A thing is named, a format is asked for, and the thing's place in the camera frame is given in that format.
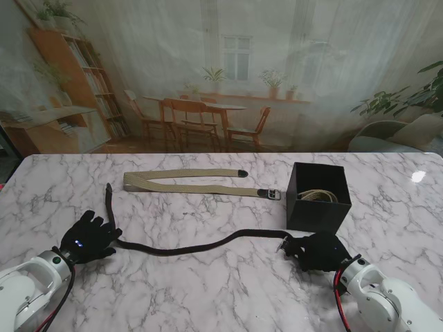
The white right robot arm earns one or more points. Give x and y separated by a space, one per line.
387 297

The printed room backdrop cloth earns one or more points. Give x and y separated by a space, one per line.
221 69

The dark brown woven belt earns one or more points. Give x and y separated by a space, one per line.
194 248

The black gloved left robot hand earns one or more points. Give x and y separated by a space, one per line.
88 240

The black belt storage box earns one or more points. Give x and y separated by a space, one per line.
318 214

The beige woven belt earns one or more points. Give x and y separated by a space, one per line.
180 188
318 196

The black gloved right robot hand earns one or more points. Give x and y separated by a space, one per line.
322 252

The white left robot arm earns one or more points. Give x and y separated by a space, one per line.
24 287

